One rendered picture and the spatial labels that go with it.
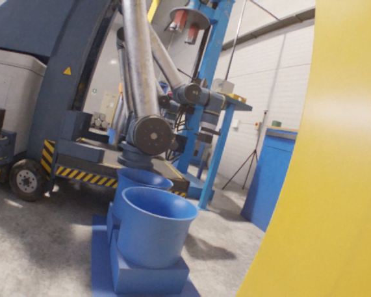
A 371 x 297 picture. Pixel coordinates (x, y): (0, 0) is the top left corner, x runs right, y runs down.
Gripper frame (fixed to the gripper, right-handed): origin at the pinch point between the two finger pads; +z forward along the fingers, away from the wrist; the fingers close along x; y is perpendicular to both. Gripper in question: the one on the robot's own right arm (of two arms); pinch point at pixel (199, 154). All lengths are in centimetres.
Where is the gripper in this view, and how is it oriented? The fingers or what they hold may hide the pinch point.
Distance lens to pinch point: 129.0
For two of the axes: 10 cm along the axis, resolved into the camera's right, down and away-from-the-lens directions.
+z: -2.7, 9.6, 0.7
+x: 3.1, 1.5, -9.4
